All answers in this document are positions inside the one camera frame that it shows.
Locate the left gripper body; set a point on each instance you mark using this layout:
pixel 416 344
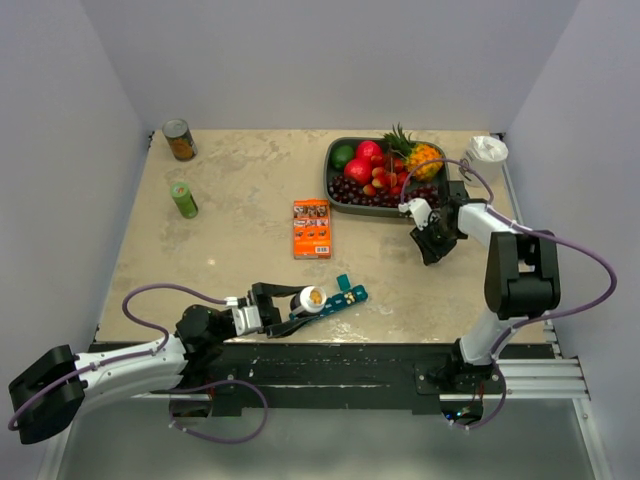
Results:
pixel 268 312

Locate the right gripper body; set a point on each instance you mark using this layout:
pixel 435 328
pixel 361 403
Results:
pixel 435 223

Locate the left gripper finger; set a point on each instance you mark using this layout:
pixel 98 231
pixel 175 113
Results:
pixel 275 290
pixel 285 329

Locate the white pill bottle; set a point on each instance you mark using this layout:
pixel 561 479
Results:
pixel 310 301

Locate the teal weekly pill organizer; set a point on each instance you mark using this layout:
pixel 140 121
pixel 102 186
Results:
pixel 344 285

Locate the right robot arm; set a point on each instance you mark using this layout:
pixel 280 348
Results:
pixel 521 275

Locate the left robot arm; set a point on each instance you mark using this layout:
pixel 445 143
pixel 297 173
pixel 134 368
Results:
pixel 62 384

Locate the red cherries pile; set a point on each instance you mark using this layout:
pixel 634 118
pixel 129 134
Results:
pixel 388 172

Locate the toy pineapple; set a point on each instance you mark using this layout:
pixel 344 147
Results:
pixel 423 159

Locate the orange razor box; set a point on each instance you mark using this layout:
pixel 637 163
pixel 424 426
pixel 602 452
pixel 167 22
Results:
pixel 312 234

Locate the red apple bottom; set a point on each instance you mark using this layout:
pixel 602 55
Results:
pixel 359 170

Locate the red apple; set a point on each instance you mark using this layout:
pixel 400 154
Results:
pixel 359 170
pixel 369 150

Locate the grey fruit tray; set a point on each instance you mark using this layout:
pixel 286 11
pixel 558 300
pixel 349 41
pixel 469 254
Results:
pixel 330 173

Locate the red apple top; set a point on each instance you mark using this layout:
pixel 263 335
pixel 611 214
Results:
pixel 369 150

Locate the dark grape bunch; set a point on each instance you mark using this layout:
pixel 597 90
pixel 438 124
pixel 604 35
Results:
pixel 348 192

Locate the green lime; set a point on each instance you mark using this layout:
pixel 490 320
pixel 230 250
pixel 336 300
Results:
pixel 340 156

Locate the green bottle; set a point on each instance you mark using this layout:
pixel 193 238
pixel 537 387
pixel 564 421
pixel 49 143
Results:
pixel 184 200

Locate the tin can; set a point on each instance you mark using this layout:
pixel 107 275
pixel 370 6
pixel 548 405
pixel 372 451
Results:
pixel 179 139

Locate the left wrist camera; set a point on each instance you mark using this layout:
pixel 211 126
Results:
pixel 245 315

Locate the black base frame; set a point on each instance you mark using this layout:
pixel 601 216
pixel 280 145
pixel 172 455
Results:
pixel 334 376

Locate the aluminium rail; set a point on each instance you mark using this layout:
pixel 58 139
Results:
pixel 558 378

